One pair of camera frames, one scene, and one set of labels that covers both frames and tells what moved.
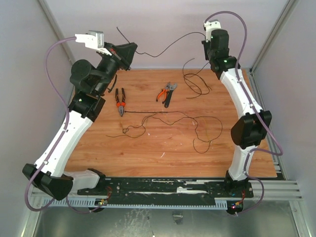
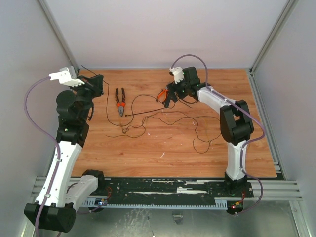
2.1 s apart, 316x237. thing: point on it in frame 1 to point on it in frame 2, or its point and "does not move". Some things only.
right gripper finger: x=207 y=49 to x=171 y=94
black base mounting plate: x=132 y=187 does not move
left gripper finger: x=125 y=53 to x=96 y=83
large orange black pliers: x=121 y=105 does not move
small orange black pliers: x=166 y=90 does not move
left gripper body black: x=107 y=67 to x=85 y=94
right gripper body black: x=205 y=49 to x=173 y=90
